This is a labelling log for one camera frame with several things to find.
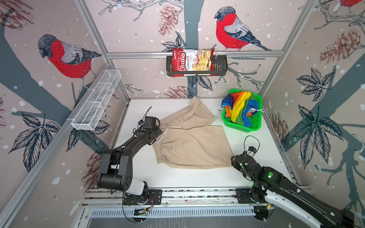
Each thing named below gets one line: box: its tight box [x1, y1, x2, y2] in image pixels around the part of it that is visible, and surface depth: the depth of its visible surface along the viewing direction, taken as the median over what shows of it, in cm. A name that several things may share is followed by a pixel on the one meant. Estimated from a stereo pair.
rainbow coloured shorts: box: [221, 91, 265, 127], surface depth 102 cm
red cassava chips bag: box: [172, 47, 216, 78], surface depth 90 cm
